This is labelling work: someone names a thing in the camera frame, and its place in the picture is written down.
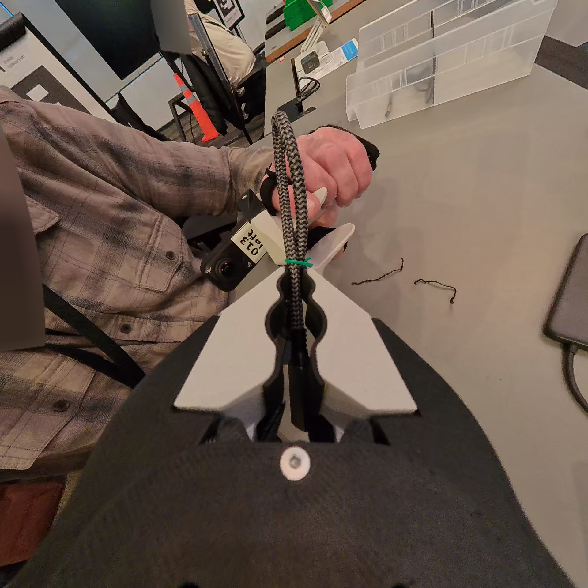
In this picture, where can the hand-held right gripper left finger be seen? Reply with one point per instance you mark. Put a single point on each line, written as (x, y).
(230, 363)

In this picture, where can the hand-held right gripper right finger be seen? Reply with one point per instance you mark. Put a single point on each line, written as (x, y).
(363, 363)

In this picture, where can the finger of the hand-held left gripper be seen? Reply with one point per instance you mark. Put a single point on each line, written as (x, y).
(333, 242)

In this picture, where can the clear plastic storage bin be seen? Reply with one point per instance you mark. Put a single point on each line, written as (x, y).
(450, 60)

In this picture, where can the white object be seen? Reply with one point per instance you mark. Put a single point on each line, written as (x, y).
(571, 299)

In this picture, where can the person's left forearm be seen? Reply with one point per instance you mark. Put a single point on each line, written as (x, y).
(138, 165)

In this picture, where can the person's left hand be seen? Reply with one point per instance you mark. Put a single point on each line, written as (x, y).
(335, 165)

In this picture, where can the person's plaid shirt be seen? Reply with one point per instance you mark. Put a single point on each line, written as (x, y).
(110, 303)

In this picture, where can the orange traffic cone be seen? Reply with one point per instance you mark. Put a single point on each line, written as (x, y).
(200, 115)

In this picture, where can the black office chair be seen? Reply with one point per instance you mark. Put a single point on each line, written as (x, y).
(220, 92)

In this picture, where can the green plastic object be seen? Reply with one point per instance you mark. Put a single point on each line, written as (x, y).
(305, 13)

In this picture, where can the large black wall screen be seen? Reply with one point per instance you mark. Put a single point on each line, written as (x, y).
(106, 32)

